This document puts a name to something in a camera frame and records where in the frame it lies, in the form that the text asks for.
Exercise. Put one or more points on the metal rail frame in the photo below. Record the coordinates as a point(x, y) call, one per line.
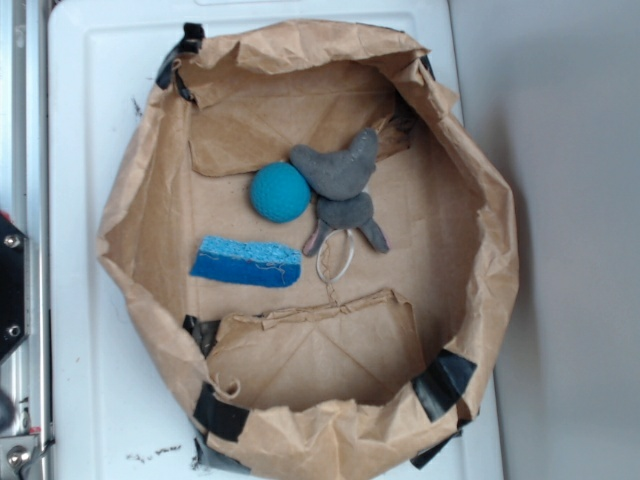
point(27, 437)

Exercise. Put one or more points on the grey plush rabbit toy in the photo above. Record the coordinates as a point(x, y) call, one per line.
point(340, 179)

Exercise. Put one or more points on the white plastic tray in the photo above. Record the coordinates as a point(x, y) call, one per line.
point(115, 417)

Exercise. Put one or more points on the blue sponge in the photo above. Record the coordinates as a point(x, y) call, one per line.
point(263, 264)

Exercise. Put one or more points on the brown paper bag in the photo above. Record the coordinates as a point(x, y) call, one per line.
point(368, 360)

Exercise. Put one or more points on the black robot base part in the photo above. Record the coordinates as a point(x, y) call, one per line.
point(14, 324)

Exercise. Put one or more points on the teal foam ball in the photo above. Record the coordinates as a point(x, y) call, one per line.
point(279, 193)

